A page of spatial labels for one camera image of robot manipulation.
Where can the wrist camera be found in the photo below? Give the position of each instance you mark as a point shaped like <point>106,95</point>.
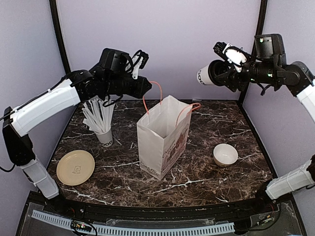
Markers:
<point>231,54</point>
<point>137,62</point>

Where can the black left frame post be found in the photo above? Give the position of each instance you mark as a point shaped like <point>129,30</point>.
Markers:
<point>59,36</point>

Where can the white cream bear paper bag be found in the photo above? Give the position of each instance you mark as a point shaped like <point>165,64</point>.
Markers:
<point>162,134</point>

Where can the white paper coffee cup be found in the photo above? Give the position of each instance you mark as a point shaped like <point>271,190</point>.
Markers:
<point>203,76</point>

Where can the white slotted cable duct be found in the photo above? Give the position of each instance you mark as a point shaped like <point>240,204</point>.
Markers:
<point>131,228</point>

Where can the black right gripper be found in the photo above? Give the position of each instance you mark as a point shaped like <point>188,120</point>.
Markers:
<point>241,83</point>

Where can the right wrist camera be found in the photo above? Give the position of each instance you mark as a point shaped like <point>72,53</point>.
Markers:
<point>231,54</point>

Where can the black plastic cup lid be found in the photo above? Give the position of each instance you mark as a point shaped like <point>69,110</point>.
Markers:
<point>217,72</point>

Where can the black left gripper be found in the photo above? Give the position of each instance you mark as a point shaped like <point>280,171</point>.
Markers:
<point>140,92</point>

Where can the white ceramic bowl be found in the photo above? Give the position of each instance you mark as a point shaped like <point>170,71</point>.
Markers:
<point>225,155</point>

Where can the white wrapped straws bundle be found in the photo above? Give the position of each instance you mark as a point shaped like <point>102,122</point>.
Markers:
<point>98,114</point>

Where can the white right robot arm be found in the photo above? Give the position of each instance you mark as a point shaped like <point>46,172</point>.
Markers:
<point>269,67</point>

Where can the black front table rail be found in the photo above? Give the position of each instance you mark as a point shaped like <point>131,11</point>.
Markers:
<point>239,210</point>

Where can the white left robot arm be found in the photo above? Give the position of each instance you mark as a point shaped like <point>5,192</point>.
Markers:
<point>116,73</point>

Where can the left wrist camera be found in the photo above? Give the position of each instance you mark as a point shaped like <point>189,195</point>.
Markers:
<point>137,62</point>

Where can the beige round plate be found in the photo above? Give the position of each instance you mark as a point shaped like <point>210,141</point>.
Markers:
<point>75,168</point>

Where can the white cup holding straws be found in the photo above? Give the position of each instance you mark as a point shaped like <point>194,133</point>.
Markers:
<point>105,139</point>

